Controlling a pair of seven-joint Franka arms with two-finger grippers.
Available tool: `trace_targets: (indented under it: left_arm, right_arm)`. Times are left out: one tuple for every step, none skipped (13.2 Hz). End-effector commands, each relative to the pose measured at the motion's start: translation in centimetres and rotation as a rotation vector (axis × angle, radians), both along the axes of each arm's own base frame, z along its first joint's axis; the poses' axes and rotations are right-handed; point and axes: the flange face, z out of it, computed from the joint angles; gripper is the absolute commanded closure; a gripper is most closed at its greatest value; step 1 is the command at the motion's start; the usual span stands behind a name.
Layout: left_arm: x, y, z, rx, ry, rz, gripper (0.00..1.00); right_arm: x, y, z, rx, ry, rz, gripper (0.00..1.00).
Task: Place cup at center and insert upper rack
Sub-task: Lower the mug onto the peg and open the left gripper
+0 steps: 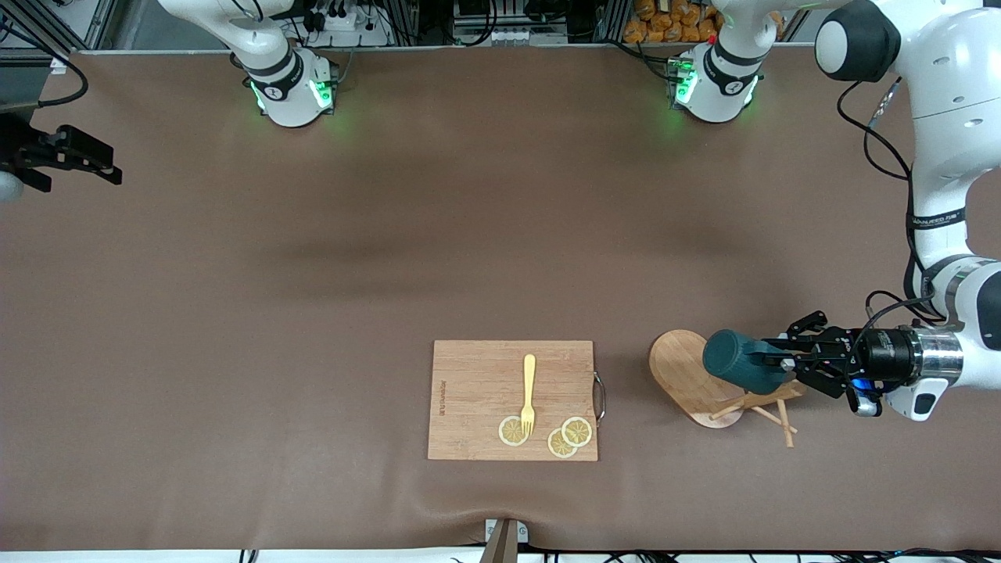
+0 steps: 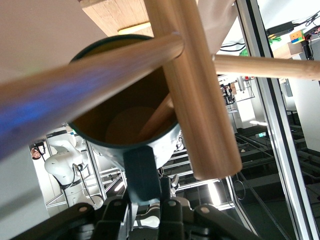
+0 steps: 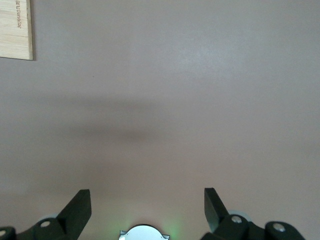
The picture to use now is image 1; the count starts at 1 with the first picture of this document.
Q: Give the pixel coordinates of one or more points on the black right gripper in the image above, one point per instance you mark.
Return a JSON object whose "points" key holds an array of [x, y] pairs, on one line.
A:
{"points": [[17, 148]]}

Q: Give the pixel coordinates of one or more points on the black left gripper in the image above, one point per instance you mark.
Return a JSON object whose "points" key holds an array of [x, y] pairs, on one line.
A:
{"points": [[882, 353]]}

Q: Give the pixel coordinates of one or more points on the teal mug with yellow inside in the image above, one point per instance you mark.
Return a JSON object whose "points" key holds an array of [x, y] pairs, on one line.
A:
{"points": [[739, 360]]}

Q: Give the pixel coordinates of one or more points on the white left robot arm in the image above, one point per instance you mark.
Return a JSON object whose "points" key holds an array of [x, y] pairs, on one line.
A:
{"points": [[950, 117]]}

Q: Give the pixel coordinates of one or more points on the wooden mug tree rack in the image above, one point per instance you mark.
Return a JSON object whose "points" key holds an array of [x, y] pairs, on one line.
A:
{"points": [[676, 367]]}

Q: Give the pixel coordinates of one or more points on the brown table mat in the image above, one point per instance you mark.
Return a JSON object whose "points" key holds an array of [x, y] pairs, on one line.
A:
{"points": [[235, 313]]}

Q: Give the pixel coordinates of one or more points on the lemon slice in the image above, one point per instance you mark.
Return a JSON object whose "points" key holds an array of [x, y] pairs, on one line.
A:
{"points": [[579, 432], [557, 446], [510, 432]]}

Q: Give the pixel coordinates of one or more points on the yellow plastic fork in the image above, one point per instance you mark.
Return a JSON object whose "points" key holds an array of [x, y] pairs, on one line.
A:
{"points": [[529, 383]]}

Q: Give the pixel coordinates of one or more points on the white power strip with plugs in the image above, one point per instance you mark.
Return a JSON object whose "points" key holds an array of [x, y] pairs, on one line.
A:
{"points": [[344, 23]]}

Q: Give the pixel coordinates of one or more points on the wooden cutting board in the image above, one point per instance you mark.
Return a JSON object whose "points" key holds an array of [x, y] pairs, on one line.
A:
{"points": [[477, 391]]}

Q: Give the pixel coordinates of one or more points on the orange bag pile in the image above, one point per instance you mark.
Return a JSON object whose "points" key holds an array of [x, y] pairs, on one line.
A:
{"points": [[665, 27]]}

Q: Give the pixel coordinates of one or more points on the white socket strip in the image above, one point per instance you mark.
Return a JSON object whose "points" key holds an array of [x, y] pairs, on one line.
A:
{"points": [[508, 35]]}

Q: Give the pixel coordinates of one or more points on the aluminium frame profile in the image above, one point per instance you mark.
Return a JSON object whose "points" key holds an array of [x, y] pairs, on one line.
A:
{"points": [[102, 23]]}

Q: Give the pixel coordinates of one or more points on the metal table edge bracket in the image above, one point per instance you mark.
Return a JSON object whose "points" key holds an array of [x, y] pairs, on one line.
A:
{"points": [[504, 536]]}

